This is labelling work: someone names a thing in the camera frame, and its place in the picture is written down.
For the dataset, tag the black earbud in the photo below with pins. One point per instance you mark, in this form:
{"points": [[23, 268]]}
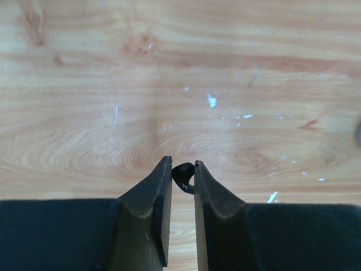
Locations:
{"points": [[182, 174]]}

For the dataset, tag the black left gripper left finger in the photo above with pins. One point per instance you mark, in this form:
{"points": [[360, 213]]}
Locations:
{"points": [[130, 232]]}

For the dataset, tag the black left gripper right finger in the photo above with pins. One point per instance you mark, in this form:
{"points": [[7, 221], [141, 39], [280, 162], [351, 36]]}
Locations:
{"points": [[232, 234]]}

